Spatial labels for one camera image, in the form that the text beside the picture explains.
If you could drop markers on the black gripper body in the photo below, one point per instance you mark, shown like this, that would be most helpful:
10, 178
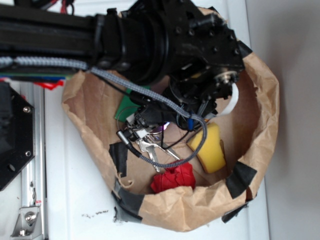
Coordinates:
203, 57

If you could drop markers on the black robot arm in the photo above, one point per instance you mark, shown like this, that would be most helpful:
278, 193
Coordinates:
149, 41

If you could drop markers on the brown paper bag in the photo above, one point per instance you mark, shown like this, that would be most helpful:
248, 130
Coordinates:
248, 135

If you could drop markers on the green rectangular block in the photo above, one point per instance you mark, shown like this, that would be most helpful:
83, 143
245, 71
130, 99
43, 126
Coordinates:
126, 108

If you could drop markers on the yellow sponge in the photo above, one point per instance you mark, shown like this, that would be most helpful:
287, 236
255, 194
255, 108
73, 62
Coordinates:
211, 157

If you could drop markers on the red crumpled paper ball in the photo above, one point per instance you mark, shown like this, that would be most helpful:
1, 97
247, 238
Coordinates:
180, 176

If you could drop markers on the aluminium extrusion rail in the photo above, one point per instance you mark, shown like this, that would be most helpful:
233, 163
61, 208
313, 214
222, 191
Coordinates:
33, 176

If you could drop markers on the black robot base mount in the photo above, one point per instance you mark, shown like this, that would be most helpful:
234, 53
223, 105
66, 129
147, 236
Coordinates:
16, 134

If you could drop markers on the metal corner bracket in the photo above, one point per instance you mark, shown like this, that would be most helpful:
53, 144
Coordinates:
28, 225

